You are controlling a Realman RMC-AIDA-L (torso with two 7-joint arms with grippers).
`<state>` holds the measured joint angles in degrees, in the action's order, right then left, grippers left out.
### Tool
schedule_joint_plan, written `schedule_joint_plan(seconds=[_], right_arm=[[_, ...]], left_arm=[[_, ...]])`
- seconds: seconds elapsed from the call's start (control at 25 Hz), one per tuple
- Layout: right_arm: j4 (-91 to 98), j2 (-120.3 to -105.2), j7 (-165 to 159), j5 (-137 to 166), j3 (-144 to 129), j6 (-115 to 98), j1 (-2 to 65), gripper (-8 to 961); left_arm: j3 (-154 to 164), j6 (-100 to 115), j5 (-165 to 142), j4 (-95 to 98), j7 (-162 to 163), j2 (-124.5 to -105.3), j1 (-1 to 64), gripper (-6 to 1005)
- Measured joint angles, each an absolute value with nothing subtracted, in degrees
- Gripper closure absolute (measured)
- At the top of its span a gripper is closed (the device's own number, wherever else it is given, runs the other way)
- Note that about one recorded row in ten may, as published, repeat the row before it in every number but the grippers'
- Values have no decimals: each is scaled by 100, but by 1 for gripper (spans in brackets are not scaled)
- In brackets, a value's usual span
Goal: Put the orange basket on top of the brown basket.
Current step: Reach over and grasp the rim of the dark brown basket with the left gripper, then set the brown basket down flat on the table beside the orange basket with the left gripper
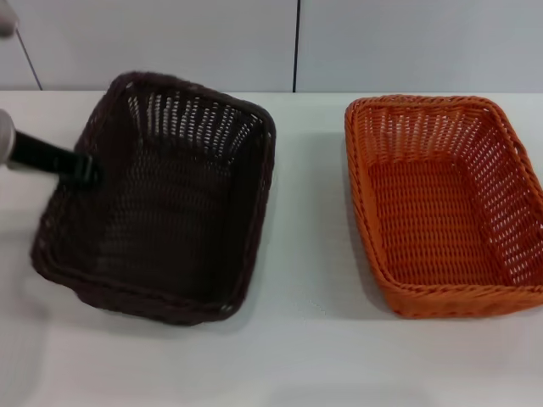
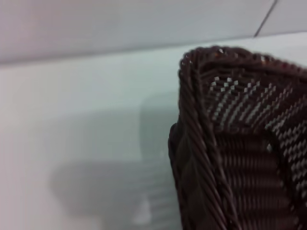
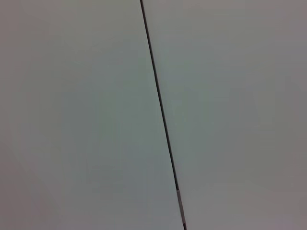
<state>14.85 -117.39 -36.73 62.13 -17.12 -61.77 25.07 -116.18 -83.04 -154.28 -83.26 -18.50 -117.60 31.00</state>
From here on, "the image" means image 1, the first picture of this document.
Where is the orange woven basket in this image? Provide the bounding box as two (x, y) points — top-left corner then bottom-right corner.
(344, 95), (543, 320)

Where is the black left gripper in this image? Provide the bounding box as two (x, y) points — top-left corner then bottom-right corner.
(9, 129), (105, 188)

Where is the dark brown woven basket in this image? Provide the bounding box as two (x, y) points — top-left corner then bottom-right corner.
(29, 70), (277, 327)

